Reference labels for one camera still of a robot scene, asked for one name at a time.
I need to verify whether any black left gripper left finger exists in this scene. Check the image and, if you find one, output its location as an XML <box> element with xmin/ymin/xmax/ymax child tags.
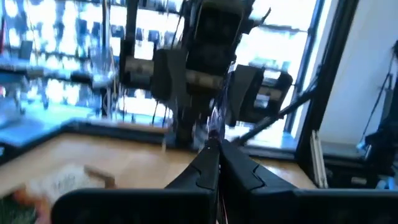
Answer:
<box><xmin>51</xmin><ymin>139</ymin><xmax>220</xmax><ymax>224</ymax></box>

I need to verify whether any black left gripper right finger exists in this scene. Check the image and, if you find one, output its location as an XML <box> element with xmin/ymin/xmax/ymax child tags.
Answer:
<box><xmin>220</xmin><ymin>139</ymin><xmax>398</xmax><ymax>224</ymax></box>

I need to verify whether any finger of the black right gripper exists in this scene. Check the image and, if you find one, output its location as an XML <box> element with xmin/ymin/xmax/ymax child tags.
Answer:
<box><xmin>228</xmin><ymin>64</ymin><xmax>266</xmax><ymax>126</ymax></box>
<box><xmin>151</xmin><ymin>49</ymin><xmax>189</xmax><ymax>102</ymax></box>

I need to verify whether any wooden tea organizer box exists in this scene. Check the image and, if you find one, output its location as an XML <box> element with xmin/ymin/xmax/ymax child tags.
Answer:
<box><xmin>83</xmin><ymin>164</ymin><xmax>118</xmax><ymax>190</ymax></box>

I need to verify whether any large office window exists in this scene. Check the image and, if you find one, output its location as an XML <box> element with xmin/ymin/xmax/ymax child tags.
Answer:
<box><xmin>0</xmin><ymin>0</ymin><xmax>324</xmax><ymax>147</ymax></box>

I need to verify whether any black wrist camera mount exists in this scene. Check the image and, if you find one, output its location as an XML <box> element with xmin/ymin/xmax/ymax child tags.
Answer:
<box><xmin>185</xmin><ymin>0</ymin><xmax>245</xmax><ymax>76</ymax></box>

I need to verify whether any silver bracket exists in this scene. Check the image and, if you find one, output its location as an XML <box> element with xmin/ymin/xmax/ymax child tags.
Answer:
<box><xmin>310</xmin><ymin>129</ymin><xmax>330</xmax><ymax>190</ymax></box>

